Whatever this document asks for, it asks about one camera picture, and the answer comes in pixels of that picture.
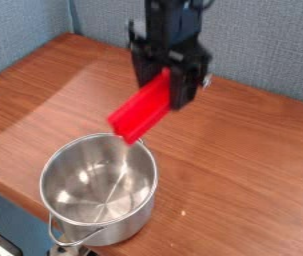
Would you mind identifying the red rectangular block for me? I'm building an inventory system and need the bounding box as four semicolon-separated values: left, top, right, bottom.
106;68;169;144

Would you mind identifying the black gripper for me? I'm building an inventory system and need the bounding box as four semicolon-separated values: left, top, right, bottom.
128;0;212;110

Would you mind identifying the shiny metal pot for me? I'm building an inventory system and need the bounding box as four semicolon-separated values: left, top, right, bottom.
38;133;159;247

